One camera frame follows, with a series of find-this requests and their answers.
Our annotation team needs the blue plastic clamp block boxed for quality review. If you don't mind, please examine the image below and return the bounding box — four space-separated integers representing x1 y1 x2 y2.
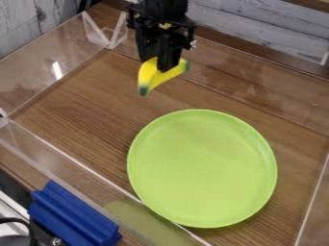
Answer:
28 181 122 246

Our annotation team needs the yellow toy banana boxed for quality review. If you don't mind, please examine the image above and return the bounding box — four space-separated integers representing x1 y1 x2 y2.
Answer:
138 57 190 96

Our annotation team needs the clear acrylic enclosure wall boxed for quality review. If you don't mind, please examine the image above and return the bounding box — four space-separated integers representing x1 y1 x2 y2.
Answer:
0 109 213 246

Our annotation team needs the black cable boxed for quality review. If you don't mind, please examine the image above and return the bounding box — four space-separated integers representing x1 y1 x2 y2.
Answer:
0 217 33 246

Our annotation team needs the clear acrylic corner bracket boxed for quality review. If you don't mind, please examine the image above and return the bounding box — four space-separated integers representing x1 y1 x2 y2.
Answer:
81 12 127 50

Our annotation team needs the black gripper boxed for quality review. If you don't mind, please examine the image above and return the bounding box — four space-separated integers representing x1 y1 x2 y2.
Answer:
127 0 196 72

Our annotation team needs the green round plate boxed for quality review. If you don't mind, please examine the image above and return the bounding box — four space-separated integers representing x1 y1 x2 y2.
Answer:
127 110 278 228

